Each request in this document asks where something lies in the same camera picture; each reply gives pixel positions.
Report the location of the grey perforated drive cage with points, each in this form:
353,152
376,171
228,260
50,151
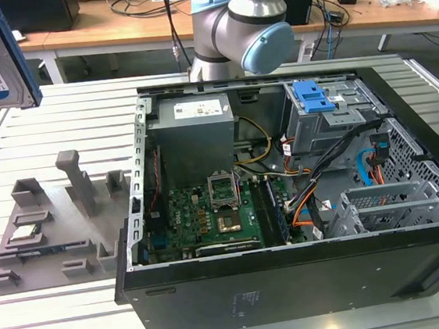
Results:
397,208

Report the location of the wooden desk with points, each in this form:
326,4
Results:
131,32

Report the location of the grey metal disk bay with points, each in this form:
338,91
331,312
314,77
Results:
318,130

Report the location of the CPU socket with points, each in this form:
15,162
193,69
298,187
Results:
229,222

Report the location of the installed RAM stick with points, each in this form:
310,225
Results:
277,209

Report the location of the grey power supply unit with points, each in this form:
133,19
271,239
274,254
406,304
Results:
194,143

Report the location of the green motherboard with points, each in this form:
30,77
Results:
185,215

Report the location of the long RAM stick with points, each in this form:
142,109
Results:
36,252

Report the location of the black graphics card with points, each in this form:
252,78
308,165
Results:
228,247

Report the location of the silver CPU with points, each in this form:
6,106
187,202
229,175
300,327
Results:
23,232

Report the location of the large black box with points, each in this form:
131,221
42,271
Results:
42,10

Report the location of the black open PC case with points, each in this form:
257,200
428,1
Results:
294,282

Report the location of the grey parts rack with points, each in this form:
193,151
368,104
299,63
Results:
73,231

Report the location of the blue plastic bay latch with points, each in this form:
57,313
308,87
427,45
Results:
310,98

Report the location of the black RAM slot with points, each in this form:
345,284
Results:
261,211

